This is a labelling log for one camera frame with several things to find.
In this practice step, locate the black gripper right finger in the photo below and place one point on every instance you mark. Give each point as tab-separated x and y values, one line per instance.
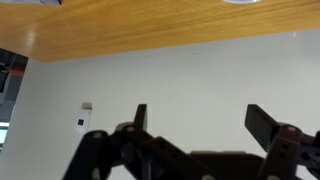
283	146

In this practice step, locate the white mug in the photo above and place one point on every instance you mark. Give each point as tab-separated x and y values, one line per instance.
240	1

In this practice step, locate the grey hoodie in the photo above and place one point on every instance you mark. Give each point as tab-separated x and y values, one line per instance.
20	1

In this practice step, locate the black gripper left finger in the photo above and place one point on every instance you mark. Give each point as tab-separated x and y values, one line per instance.
133	153

